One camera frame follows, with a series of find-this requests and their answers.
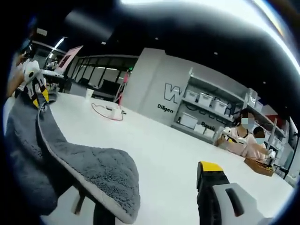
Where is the pink-topped white stand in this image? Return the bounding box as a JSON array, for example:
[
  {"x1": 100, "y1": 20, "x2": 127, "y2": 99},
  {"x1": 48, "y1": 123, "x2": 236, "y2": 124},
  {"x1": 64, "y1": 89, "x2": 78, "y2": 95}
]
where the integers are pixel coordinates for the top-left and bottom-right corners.
[{"x1": 114, "y1": 71, "x2": 131, "y2": 104}]

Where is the set of white storage bins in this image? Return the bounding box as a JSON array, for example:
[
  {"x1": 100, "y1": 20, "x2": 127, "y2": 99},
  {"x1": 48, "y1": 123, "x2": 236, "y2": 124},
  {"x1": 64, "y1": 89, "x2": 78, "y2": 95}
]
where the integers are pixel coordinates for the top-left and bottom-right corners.
[{"x1": 174, "y1": 90, "x2": 285, "y2": 150}]

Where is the white laptop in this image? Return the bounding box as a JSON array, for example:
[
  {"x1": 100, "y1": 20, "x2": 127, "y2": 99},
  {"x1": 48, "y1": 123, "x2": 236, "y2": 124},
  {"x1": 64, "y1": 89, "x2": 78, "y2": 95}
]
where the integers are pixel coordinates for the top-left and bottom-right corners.
[{"x1": 43, "y1": 45, "x2": 84, "y2": 79}]

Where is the studio light on stand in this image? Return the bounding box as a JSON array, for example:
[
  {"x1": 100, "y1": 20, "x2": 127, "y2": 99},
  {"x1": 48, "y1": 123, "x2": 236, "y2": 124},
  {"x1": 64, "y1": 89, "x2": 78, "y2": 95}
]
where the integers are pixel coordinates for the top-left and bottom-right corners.
[{"x1": 277, "y1": 116, "x2": 300, "y2": 181}]

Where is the wooden tray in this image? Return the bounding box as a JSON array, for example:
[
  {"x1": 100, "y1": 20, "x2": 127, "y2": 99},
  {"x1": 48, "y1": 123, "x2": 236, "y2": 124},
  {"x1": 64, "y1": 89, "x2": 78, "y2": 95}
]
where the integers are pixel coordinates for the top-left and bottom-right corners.
[{"x1": 243, "y1": 157, "x2": 276, "y2": 177}]

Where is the grey metal shelf rack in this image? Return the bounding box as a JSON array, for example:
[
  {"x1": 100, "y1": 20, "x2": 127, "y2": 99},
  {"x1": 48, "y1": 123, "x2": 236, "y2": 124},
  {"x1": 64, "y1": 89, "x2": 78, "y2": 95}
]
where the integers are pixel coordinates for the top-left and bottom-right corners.
[{"x1": 172, "y1": 67, "x2": 288, "y2": 153}]

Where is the long ceiling light strip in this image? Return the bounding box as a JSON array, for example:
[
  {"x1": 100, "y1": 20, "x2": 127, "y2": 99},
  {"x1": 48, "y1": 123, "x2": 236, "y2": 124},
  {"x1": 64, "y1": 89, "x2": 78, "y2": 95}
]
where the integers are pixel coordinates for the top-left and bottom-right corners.
[{"x1": 119, "y1": 0, "x2": 297, "y2": 78}]

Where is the red cable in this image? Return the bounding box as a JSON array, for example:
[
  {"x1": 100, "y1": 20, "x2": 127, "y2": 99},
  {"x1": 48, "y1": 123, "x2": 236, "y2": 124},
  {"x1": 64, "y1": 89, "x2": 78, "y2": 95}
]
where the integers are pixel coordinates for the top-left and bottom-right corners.
[{"x1": 90, "y1": 102, "x2": 128, "y2": 122}]

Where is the grey towel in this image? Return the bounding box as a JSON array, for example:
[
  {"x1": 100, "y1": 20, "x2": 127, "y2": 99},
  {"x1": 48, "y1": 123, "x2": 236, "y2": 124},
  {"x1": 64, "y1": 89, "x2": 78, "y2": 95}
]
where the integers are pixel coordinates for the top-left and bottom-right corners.
[{"x1": 4, "y1": 91, "x2": 141, "y2": 225}]

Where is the black laptop stand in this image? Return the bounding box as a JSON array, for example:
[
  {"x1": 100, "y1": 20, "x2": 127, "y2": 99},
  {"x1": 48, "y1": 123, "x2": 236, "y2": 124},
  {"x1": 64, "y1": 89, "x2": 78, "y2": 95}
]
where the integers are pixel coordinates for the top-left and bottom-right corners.
[{"x1": 45, "y1": 76, "x2": 68, "y2": 93}]

